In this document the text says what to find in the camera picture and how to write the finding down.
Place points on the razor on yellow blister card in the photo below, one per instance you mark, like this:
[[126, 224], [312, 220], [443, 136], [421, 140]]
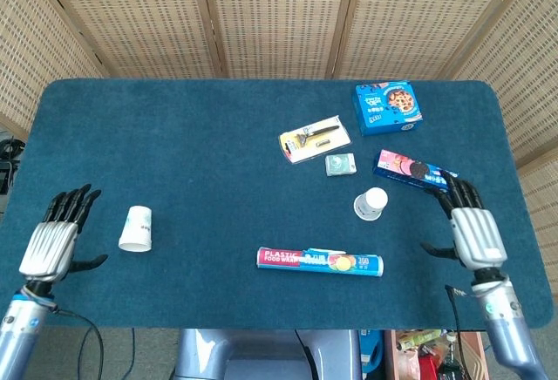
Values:
[[314, 140]]

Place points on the plastic food wrap box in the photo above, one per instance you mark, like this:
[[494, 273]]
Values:
[[305, 262]]

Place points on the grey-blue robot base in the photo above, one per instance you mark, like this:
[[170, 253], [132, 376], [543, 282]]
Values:
[[261, 354]]

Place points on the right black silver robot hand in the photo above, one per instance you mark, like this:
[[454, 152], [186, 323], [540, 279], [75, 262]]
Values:
[[477, 236]]

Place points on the small green white packet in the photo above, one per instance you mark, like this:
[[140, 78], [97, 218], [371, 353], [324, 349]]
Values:
[[340, 164]]

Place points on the wooden crate with snacks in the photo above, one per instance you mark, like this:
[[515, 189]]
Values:
[[473, 349]]

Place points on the blue pink sandwich cookie box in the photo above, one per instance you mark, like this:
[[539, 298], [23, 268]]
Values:
[[405, 166]]

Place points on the single white paper cup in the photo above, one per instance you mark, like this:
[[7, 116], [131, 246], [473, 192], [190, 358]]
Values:
[[137, 229]]

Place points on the blue chocolate chip cookie box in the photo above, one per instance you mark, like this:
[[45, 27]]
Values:
[[375, 110]]

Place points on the black electronic device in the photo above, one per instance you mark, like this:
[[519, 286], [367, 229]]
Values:
[[6, 175]]

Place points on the teal table cloth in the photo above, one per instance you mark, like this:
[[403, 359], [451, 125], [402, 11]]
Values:
[[196, 158]]

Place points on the blue plastic container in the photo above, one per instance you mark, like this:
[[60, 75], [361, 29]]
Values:
[[370, 349]]

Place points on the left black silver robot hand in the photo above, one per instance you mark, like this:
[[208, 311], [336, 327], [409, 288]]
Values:
[[50, 245]]

